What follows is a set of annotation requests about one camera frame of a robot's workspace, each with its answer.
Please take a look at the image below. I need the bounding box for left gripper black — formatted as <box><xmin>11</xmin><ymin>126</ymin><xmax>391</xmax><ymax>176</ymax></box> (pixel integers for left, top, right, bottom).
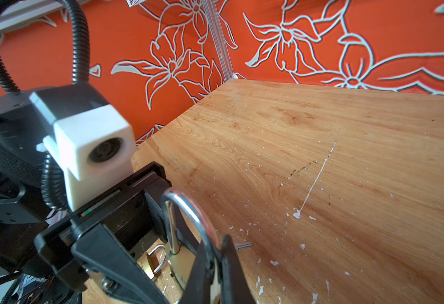
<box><xmin>33</xmin><ymin>161</ymin><xmax>200</xmax><ymax>304</ymax></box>

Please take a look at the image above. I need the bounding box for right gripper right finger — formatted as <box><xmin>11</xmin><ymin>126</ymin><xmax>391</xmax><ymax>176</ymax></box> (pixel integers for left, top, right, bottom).
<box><xmin>218</xmin><ymin>235</ymin><xmax>256</xmax><ymax>304</ymax></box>

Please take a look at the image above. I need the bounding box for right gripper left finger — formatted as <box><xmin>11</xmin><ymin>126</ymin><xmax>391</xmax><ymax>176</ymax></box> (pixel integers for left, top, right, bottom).
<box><xmin>179</xmin><ymin>243</ymin><xmax>213</xmax><ymax>304</ymax></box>

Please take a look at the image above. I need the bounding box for large brass padlock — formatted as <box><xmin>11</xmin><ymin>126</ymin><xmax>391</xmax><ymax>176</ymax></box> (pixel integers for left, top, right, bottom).
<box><xmin>161</xmin><ymin>187</ymin><xmax>221</xmax><ymax>289</ymax></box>

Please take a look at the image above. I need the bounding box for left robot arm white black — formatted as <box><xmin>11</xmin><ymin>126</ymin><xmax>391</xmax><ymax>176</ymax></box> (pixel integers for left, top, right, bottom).
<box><xmin>0</xmin><ymin>1</ymin><xmax>199</xmax><ymax>303</ymax></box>

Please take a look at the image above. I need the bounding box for small brass padlock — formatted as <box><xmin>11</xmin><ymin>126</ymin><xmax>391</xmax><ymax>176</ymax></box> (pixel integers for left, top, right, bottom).
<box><xmin>138</xmin><ymin>244</ymin><xmax>166</xmax><ymax>282</ymax></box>

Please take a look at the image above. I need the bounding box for clear plastic bin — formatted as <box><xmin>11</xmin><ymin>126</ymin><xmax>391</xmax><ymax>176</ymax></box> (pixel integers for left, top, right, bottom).
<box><xmin>127</xmin><ymin>0</ymin><xmax>147</xmax><ymax>8</ymax></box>

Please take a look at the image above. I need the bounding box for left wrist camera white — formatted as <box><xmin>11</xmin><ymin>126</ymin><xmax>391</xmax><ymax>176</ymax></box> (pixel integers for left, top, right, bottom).
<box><xmin>29</xmin><ymin>82</ymin><xmax>136</xmax><ymax>211</ymax></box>

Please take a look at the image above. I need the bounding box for aluminium frame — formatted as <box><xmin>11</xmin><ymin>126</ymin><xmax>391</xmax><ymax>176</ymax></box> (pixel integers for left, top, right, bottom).
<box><xmin>0</xmin><ymin>1</ymin><xmax>239</xmax><ymax>79</ymax></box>

